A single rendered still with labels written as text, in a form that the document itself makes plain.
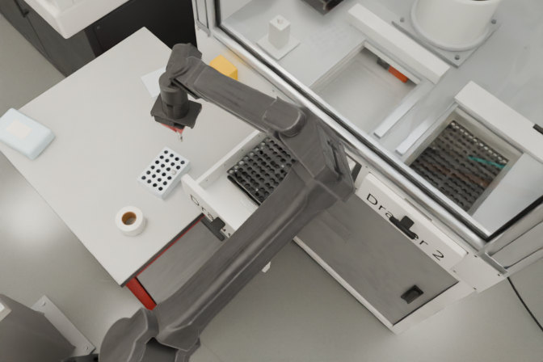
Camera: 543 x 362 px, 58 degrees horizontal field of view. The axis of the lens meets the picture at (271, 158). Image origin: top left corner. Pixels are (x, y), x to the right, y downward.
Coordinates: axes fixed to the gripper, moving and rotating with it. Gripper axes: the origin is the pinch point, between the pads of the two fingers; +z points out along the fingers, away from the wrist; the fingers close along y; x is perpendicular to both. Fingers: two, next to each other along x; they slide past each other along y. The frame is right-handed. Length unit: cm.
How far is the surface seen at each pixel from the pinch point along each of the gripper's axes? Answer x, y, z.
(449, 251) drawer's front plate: 8, -70, 3
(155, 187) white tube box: 8.2, 5.0, 20.5
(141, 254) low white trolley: 26.3, 1.6, 21.6
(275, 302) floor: 11, -38, 96
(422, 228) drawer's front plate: 4, -62, 3
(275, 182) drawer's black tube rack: 3.0, -25.9, 6.0
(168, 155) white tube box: -0.7, 4.7, 17.8
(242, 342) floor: 29, -30, 96
